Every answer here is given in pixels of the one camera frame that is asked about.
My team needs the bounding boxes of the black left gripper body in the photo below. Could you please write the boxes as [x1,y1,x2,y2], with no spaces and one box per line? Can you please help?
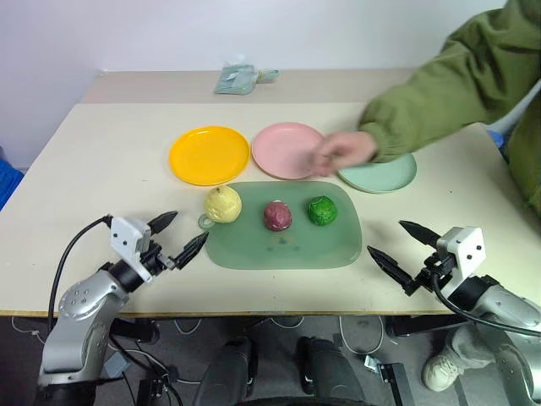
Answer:
[137,239,181,277]

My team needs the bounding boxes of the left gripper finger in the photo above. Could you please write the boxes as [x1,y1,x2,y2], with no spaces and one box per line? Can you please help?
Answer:
[168,230,210,271]
[148,210,180,235]

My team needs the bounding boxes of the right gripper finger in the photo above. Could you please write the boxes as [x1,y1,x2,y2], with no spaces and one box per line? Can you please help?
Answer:
[366,245,414,292]
[398,219,440,247]

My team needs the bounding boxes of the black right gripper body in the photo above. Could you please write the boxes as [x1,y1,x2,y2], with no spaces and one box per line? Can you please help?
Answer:
[402,251,457,298]

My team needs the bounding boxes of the yellow pear fruit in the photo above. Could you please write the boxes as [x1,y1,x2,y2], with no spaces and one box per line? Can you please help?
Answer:
[203,185,243,224]

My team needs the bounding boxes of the light green plate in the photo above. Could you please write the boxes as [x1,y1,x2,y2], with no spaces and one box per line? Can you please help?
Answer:
[336,151,418,195]

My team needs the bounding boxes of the yellow plate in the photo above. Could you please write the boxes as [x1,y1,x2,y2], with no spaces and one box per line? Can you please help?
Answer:
[168,124,252,187]

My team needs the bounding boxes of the green fruit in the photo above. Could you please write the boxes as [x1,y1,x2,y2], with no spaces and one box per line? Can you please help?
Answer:
[306,195,339,227]

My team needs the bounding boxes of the purple red fruit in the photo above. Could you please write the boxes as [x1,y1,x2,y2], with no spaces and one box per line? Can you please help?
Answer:
[262,200,294,233]

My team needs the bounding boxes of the pink plate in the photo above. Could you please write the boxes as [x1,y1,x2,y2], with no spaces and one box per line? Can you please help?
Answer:
[251,122,330,181]

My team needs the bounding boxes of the person's bare hand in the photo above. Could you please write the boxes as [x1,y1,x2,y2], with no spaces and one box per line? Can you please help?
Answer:
[310,129,380,178]

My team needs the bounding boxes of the grey trouser leg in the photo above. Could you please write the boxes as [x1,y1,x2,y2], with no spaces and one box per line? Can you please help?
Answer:
[442,324,496,374]

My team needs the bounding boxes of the green cutting board tray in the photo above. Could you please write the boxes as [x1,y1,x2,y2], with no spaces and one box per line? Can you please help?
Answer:
[197,180,363,271]

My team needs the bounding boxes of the beige sneaker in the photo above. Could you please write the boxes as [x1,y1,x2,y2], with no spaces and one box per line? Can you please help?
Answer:
[421,352,467,392]

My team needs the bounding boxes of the dark rounded shape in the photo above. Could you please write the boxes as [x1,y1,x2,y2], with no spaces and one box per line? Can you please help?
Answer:
[294,335,369,406]
[193,337,260,406]

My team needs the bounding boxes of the blue cloth piece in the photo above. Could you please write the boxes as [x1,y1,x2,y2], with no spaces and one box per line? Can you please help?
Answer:
[489,128,510,150]

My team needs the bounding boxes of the green jacket torso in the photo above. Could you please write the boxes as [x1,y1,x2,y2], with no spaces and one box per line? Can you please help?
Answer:
[505,80,541,219]

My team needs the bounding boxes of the teal plastic packet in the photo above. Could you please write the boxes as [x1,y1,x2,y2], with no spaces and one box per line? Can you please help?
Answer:
[212,62,258,96]

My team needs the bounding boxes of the blue crate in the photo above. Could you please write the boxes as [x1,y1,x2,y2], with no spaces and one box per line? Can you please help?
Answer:
[0,145,25,212]

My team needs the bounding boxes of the small pale wrapped packet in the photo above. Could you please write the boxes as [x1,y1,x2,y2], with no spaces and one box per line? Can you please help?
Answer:
[254,68,281,85]

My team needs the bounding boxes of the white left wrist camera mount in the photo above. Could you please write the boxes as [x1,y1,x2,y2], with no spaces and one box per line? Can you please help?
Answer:
[109,216,154,283]

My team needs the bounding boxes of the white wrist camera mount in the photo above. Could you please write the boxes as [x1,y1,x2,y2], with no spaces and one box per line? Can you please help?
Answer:
[435,226,484,281]
[109,216,154,283]

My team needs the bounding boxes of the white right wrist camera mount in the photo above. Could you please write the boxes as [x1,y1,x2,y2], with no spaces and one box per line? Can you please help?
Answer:
[435,226,484,281]

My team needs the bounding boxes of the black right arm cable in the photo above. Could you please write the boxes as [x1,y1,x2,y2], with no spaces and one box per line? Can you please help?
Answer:
[430,272,541,337]

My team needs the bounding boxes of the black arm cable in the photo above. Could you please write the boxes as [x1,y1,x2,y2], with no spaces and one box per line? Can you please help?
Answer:
[46,214,114,333]
[430,272,541,337]

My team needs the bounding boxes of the black table frame bar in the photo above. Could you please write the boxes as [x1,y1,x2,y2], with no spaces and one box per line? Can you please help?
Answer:
[385,314,467,338]

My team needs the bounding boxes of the white floor cable loop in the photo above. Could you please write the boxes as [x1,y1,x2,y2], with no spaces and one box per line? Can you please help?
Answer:
[338,315,386,355]

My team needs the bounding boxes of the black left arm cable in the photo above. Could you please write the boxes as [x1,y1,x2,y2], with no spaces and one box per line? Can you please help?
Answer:
[46,214,114,333]

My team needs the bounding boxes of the black metal post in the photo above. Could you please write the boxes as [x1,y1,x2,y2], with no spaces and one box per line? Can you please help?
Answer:
[377,362,418,406]

